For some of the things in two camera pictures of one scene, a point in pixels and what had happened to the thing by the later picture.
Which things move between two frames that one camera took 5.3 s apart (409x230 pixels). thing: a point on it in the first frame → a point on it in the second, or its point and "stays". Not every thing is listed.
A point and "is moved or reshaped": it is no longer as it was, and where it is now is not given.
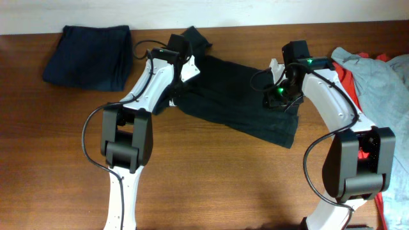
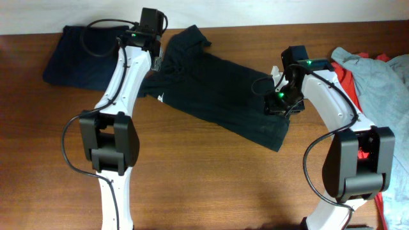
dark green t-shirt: [229, 96] is moved or reshaped
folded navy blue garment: [98, 57] stays
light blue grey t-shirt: [383, 90] stays
